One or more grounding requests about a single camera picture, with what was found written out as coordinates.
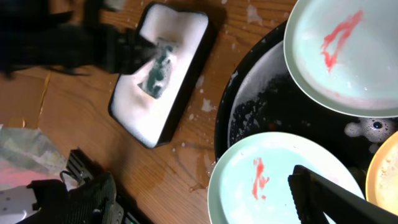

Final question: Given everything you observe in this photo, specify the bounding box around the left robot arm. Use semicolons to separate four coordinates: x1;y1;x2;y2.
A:
1;0;160;78

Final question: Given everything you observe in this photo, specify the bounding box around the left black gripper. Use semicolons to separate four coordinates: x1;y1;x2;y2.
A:
99;26;157;74

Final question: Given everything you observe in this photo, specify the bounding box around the yellow plate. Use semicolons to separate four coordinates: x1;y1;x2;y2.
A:
365;132;397;215

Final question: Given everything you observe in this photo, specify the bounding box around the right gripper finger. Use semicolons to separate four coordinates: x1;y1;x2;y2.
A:
288;165;397;224

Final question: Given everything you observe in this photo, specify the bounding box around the round black tray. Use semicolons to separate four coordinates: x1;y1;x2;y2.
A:
215;23;397;170

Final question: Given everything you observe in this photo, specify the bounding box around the black rectangular foam tray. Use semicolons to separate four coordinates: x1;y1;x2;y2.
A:
108;2;214;149

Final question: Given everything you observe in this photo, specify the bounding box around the mint green plate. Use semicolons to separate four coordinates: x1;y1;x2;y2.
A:
284;0;397;118
207;132;364;224

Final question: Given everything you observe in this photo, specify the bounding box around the green yellow sponge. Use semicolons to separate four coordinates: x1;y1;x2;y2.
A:
138;38;179;99

